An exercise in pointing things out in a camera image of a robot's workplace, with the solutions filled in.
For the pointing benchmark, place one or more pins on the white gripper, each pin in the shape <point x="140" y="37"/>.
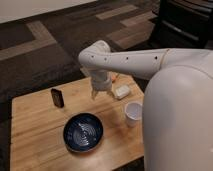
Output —
<point x="101" y="81"/>

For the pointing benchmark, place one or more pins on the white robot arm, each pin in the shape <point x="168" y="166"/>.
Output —
<point x="177" y="117"/>

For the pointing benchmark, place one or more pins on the white sponge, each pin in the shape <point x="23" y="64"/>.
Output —
<point x="122" y="92"/>

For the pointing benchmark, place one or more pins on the white paper cup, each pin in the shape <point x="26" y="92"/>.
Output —
<point x="133" y="113"/>

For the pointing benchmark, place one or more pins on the dark blue bowl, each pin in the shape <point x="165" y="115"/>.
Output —
<point x="83" y="132"/>

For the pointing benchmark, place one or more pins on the black shelf cabinet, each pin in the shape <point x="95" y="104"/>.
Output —
<point x="183" y="24"/>

